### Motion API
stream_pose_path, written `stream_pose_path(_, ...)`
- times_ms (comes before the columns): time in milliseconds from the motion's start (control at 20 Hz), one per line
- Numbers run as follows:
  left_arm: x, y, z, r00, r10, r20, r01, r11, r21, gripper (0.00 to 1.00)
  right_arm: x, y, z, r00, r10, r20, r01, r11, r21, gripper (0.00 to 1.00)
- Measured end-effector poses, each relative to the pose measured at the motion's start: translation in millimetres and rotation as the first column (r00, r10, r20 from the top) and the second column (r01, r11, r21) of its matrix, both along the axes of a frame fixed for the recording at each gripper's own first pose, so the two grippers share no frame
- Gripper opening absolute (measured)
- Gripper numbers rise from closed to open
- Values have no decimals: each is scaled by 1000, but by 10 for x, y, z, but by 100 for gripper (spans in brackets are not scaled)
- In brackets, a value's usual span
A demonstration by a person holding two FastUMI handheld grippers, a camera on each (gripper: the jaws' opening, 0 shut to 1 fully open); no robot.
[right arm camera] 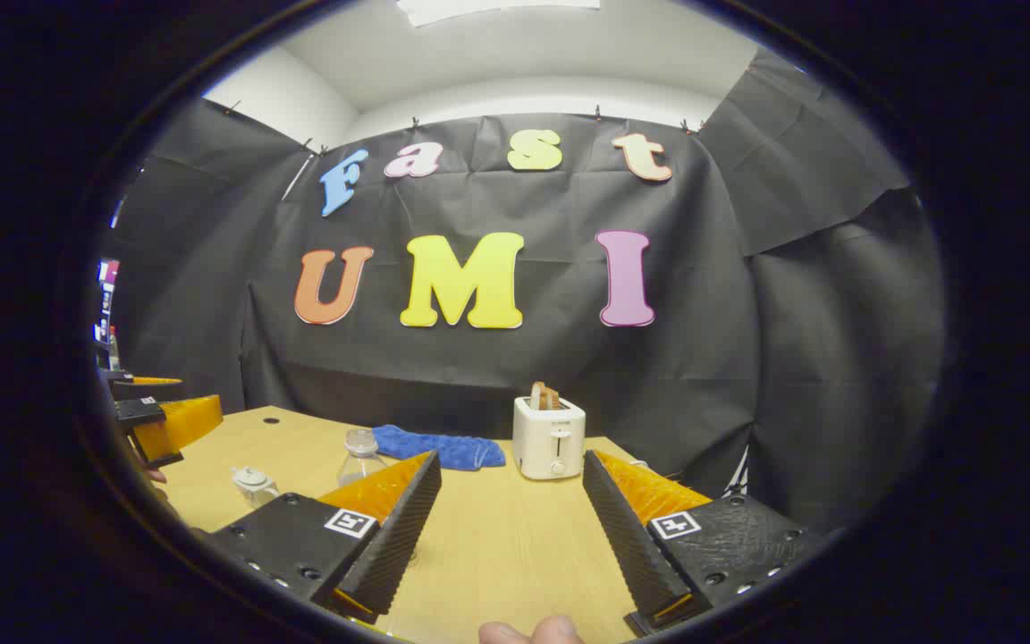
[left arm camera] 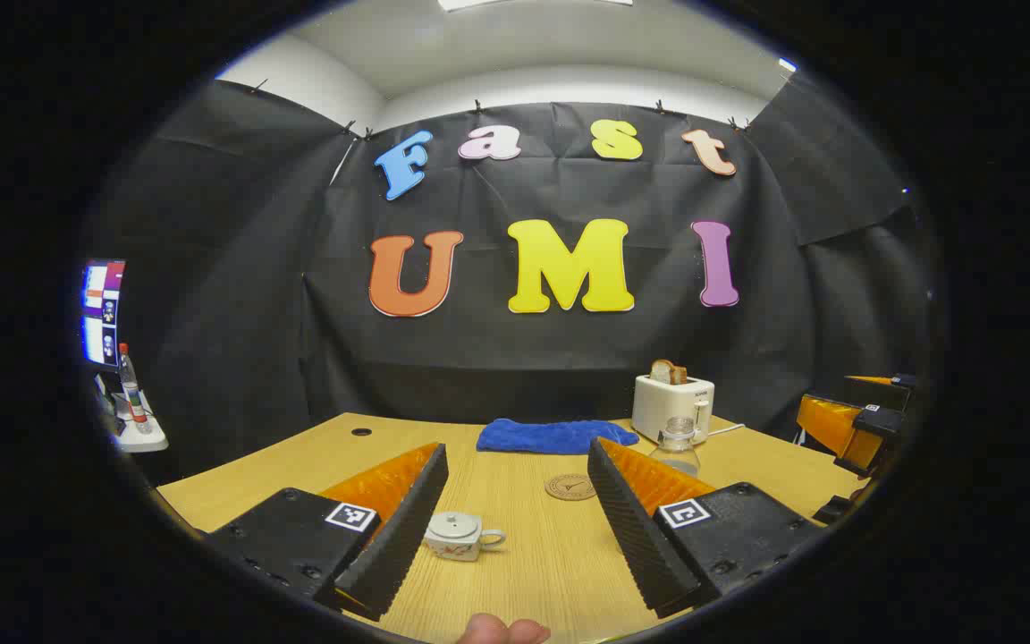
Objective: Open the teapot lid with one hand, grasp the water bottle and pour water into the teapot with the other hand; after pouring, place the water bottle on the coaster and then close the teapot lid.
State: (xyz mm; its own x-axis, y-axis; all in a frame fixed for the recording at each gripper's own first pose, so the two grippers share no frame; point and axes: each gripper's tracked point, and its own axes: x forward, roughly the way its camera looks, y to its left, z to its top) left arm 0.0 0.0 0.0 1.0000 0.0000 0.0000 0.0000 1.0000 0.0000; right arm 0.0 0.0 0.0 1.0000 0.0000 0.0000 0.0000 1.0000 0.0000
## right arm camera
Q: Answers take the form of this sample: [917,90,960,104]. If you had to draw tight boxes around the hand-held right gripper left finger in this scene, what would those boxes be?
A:
[207,451,443,625]

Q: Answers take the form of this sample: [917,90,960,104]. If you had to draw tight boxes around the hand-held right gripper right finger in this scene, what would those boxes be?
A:
[582,449,824,638]

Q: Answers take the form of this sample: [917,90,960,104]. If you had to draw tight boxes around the green label water bottle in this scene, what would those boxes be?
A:
[339,428,388,488]

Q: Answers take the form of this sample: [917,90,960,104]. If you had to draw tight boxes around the white ceramic teacup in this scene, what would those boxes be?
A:
[231,469,282,509]

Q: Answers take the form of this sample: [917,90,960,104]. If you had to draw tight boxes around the computer monitor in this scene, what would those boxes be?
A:
[93,258,121,345]

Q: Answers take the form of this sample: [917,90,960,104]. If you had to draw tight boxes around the blue towel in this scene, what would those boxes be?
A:
[372,424,507,472]

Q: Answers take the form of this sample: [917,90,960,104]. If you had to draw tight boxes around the white toaster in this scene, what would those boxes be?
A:
[512,396,587,481]

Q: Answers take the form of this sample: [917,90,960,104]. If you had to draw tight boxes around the black backdrop cloth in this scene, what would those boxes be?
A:
[104,49,945,538]

